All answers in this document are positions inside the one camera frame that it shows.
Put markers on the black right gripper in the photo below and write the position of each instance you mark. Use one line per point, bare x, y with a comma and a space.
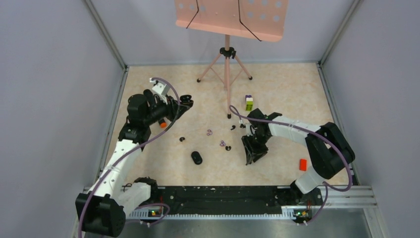
253, 152

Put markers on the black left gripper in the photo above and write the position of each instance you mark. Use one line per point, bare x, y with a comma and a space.
171, 106

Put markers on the black earbud charging case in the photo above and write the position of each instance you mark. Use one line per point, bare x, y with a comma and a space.
186, 100

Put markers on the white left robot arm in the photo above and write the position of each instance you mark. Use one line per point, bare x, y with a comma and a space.
104, 209

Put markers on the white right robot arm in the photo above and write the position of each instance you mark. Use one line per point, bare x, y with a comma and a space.
329, 151

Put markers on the purple white green toy block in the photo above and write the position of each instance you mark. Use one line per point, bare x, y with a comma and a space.
249, 103

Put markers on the red rectangular block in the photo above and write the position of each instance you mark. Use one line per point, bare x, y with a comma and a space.
303, 164

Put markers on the pink music stand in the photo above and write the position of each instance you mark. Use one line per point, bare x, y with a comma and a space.
262, 20

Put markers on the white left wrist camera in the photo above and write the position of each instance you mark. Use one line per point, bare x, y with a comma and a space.
159, 88

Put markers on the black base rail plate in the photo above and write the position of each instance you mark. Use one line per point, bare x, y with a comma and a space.
225, 200

